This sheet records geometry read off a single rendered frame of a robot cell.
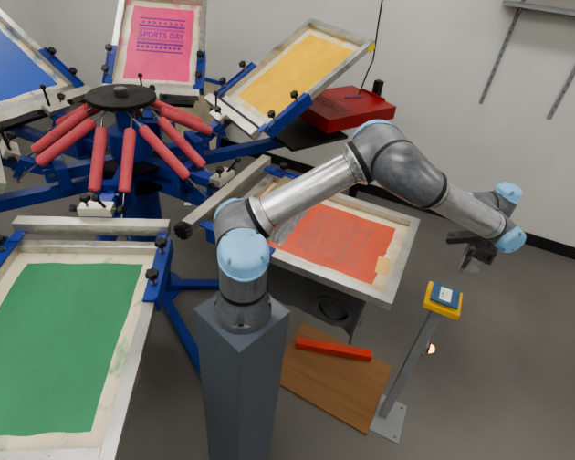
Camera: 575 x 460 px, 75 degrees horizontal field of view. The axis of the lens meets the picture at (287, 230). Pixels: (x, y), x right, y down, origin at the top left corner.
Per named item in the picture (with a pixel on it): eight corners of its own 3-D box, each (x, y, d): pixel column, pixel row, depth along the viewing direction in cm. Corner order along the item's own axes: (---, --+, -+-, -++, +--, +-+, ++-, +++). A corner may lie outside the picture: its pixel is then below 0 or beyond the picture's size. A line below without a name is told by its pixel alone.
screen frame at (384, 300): (418, 225, 178) (420, 219, 175) (389, 310, 135) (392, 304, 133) (270, 177, 200) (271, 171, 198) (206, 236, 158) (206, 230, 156)
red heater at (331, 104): (350, 99, 293) (352, 83, 286) (392, 120, 265) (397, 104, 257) (285, 109, 263) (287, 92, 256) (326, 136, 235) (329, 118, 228)
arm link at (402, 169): (421, 157, 74) (540, 234, 98) (396, 133, 82) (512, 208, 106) (381, 202, 79) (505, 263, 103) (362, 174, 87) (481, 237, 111)
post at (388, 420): (406, 406, 207) (476, 288, 147) (398, 444, 191) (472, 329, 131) (368, 388, 214) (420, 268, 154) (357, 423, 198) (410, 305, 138)
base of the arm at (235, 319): (240, 345, 91) (240, 319, 84) (201, 308, 98) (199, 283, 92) (283, 311, 100) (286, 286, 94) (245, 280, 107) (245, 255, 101)
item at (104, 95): (199, 279, 266) (182, 86, 182) (161, 319, 237) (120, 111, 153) (154, 259, 278) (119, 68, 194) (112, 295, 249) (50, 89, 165)
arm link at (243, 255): (220, 306, 87) (218, 264, 78) (215, 266, 97) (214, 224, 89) (271, 300, 90) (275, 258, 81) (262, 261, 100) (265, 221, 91)
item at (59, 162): (239, 160, 216) (240, 141, 209) (142, 234, 159) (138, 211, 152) (130, 124, 240) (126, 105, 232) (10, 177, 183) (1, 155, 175)
